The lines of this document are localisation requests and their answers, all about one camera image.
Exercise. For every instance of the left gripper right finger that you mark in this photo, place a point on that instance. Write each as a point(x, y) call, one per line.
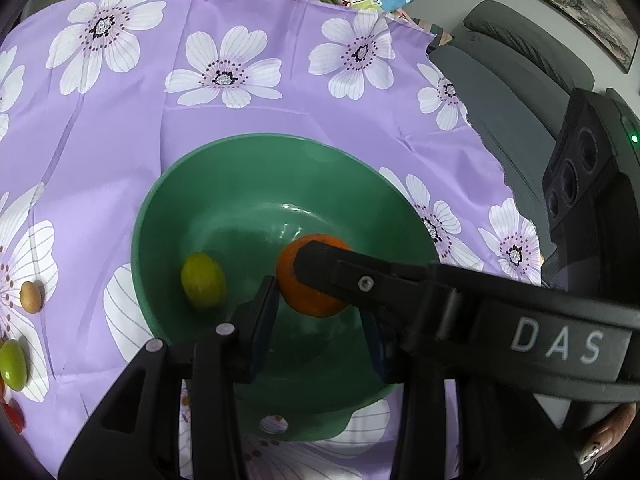
point(407, 353)

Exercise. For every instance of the person right hand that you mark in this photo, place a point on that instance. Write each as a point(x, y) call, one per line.
point(605, 437)

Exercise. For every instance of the tan longan fruit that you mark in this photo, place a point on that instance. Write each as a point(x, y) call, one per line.
point(30, 297)

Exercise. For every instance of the grey sofa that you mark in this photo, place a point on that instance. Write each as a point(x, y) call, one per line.
point(515, 79)

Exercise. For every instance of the green plastic bowl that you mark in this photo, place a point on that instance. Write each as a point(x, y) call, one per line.
point(234, 211)

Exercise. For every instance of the yellow green lime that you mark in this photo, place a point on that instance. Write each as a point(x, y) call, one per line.
point(203, 281)

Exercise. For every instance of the framed wall painting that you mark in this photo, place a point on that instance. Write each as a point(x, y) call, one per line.
point(606, 23)

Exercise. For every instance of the black tracking camera box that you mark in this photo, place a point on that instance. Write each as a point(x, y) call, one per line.
point(591, 188)

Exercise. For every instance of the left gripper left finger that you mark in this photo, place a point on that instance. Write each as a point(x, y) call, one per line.
point(133, 432)

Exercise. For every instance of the red cherry tomato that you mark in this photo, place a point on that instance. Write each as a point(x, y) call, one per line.
point(15, 417)

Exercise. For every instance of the small orange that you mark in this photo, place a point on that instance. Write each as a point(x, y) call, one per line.
point(312, 279)

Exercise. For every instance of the purple floral tablecloth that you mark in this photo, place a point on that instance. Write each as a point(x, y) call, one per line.
point(99, 97)

